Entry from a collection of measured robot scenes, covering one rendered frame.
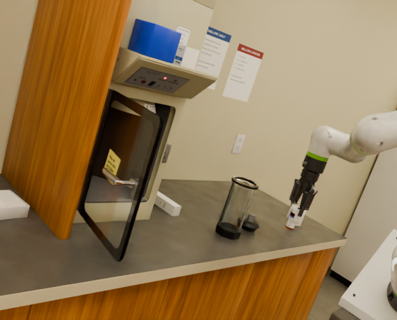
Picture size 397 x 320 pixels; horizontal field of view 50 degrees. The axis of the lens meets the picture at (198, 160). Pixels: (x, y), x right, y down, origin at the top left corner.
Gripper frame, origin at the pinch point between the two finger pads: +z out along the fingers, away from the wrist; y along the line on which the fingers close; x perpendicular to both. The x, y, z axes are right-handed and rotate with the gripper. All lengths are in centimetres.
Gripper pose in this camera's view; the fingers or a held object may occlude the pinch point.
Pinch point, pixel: (295, 213)
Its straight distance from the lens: 193.0
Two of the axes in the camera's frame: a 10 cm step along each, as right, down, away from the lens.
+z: -3.0, 9.3, 2.2
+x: 8.7, 1.8, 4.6
